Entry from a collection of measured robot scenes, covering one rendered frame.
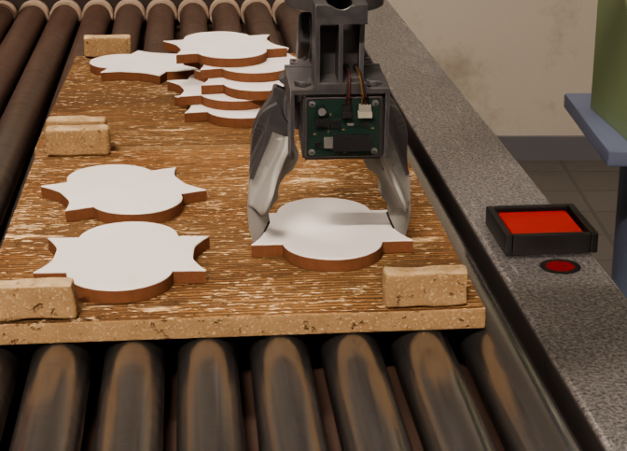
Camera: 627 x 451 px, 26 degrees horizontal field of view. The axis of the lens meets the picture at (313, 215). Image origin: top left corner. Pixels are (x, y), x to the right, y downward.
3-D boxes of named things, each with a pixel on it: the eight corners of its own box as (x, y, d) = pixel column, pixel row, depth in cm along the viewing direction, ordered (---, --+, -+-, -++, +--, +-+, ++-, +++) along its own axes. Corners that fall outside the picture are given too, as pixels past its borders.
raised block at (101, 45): (132, 55, 170) (131, 33, 169) (131, 59, 168) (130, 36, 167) (84, 56, 169) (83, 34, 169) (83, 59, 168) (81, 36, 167)
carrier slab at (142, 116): (355, 63, 172) (355, 51, 172) (395, 156, 133) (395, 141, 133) (76, 68, 170) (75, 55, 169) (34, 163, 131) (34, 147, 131)
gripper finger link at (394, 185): (407, 265, 102) (355, 163, 99) (396, 234, 108) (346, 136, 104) (445, 247, 102) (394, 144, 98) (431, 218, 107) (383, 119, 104)
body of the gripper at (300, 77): (285, 168, 96) (285, 1, 92) (277, 130, 104) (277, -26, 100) (392, 166, 97) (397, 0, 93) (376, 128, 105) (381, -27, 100)
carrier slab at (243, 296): (399, 159, 133) (399, 143, 132) (485, 329, 94) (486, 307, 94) (36, 168, 130) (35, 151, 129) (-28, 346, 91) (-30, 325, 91)
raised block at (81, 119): (109, 141, 133) (107, 113, 132) (107, 146, 131) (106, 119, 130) (47, 142, 133) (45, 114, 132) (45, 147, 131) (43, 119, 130)
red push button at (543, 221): (565, 225, 116) (566, 209, 115) (585, 249, 110) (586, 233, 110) (495, 227, 115) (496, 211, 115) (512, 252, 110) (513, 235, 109)
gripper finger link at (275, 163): (223, 253, 100) (278, 147, 98) (221, 222, 106) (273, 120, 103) (261, 270, 101) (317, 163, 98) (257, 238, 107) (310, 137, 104)
